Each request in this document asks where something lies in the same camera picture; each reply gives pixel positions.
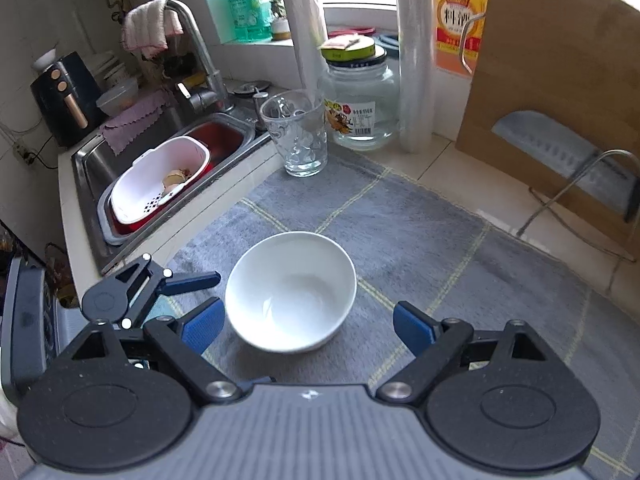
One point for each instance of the clear drinking glass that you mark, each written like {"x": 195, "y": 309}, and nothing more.
{"x": 300, "y": 145}

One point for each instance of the small potted plant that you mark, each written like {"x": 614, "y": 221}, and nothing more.
{"x": 280, "y": 27}

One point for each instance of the purple dish cloth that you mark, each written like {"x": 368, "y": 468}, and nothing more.
{"x": 130, "y": 120}

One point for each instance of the red lid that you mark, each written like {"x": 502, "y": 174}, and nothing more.
{"x": 352, "y": 31}

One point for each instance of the metal kitchen faucet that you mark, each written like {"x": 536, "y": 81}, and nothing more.
{"x": 200, "y": 45}

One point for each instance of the food scraps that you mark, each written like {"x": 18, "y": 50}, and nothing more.
{"x": 175, "y": 180}

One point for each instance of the red plastic basin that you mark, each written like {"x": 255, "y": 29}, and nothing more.
{"x": 225, "y": 137}

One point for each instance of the glass jar with label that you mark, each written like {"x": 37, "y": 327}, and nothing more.
{"x": 370, "y": 110}

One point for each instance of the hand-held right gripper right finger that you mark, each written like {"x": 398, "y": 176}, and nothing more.
{"x": 412, "y": 327}

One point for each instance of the white plastic strainer basket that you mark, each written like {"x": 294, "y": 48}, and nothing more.
{"x": 135, "y": 195}

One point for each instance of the pink striped cloth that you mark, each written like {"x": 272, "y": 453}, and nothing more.
{"x": 145, "y": 30}

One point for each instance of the plain white bowl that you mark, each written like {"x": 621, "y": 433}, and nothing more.
{"x": 290, "y": 290}

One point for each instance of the stack of white dishes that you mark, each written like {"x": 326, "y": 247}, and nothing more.
{"x": 112, "y": 67}

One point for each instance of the wooden cutting board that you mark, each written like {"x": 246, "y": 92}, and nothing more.
{"x": 550, "y": 60}

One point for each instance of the grey checked printed mat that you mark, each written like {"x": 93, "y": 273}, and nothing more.
{"x": 450, "y": 240}

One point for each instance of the orange cooking wine bottle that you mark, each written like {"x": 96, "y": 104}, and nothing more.
{"x": 455, "y": 20}

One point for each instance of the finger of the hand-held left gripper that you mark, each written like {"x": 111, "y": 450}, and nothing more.
{"x": 192, "y": 282}

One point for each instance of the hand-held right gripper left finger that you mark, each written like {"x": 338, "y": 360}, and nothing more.
{"x": 202, "y": 327}

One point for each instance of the stainless steel sink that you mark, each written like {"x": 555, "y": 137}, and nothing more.
{"x": 95, "y": 170}

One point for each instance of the black air fryer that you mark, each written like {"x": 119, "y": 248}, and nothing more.
{"x": 60, "y": 100}

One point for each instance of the clear plastic container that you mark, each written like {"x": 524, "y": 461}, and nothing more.
{"x": 117, "y": 97}

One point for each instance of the clear plastic wrap roll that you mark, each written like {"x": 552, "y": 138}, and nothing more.
{"x": 305, "y": 35}
{"x": 412, "y": 55}

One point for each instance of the green detergent bottle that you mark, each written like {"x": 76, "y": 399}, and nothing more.
{"x": 245, "y": 10}

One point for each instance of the wall power outlet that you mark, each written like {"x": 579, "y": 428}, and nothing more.
{"x": 22, "y": 154}

